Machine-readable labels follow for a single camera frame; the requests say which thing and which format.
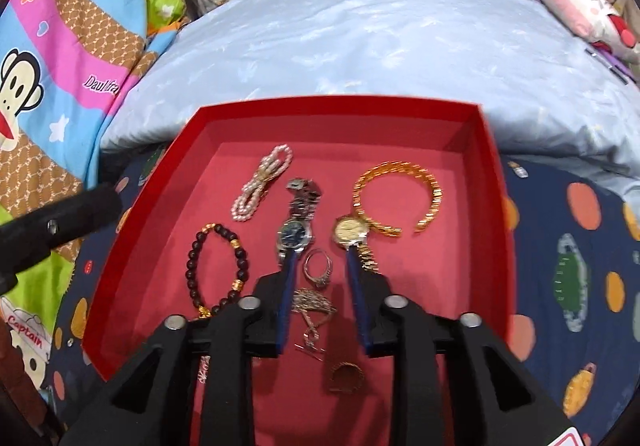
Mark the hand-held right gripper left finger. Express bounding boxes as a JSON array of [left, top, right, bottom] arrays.
[[59, 253, 301, 446]]

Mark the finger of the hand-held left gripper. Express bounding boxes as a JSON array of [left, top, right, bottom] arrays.
[[0, 182, 124, 297]]

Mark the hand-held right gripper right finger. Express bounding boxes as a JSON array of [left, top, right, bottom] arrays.
[[345, 248, 573, 446]]

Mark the silver filigree pendant chain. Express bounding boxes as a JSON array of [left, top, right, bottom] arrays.
[[291, 288, 338, 357]]

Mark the silver ring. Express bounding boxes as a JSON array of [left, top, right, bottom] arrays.
[[303, 248, 333, 289]]

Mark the silver wristwatch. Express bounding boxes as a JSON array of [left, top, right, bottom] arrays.
[[276, 177, 323, 267]]

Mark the gold wristwatch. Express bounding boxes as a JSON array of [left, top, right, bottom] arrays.
[[332, 215, 381, 274]]

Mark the red jewelry box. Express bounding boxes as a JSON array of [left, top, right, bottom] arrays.
[[80, 96, 518, 446]]

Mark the hoop earring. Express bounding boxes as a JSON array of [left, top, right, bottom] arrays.
[[327, 361, 362, 394]]

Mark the dark bead bracelet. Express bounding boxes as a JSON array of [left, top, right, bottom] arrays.
[[186, 223, 249, 319]]

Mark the gold bangle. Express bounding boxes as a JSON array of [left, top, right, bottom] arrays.
[[351, 162, 443, 239]]

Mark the colourful cartoon print blanket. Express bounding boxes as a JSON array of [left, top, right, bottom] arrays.
[[0, 0, 191, 427]]

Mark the navy planet print blanket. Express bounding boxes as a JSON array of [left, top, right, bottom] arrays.
[[42, 146, 640, 446]]

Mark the light blue pillow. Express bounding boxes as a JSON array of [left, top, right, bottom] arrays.
[[100, 0, 640, 181]]

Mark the pink plush toy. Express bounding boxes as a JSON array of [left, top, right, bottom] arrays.
[[525, 0, 640, 66]]

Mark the pearl bracelet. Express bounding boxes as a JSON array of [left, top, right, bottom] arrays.
[[231, 144, 293, 223]]

